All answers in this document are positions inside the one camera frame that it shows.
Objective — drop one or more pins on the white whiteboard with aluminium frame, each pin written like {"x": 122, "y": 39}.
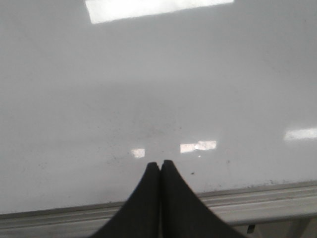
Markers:
{"x": 93, "y": 90}

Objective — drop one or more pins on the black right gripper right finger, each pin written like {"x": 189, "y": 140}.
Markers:
{"x": 184, "y": 215}

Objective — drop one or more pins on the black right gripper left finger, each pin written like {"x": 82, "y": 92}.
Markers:
{"x": 140, "y": 214}

